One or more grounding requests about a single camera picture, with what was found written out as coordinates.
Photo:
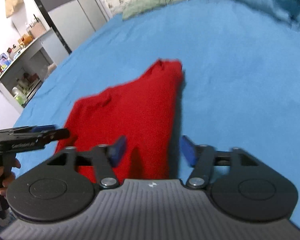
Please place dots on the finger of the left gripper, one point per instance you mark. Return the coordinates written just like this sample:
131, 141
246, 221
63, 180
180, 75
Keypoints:
43, 128
54, 134

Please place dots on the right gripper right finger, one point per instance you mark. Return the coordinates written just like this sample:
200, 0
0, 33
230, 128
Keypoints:
239, 184

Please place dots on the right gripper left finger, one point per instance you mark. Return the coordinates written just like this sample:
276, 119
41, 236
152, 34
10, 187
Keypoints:
66, 184

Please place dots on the red sweater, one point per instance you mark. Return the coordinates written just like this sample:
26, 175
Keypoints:
143, 110

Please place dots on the left hand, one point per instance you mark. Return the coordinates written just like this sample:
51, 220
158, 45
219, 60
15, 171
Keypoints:
8, 178

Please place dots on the white desk shelf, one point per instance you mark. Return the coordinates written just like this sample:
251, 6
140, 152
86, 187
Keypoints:
43, 51

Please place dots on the brown basket on desk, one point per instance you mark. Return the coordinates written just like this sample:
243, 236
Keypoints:
36, 29

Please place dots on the blue bed sheet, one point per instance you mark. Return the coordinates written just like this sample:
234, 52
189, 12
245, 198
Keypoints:
242, 76

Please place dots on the white grey wardrobe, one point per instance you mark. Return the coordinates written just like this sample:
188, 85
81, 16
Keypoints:
74, 21

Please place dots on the green pillow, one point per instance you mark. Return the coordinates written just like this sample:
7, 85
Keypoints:
139, 7

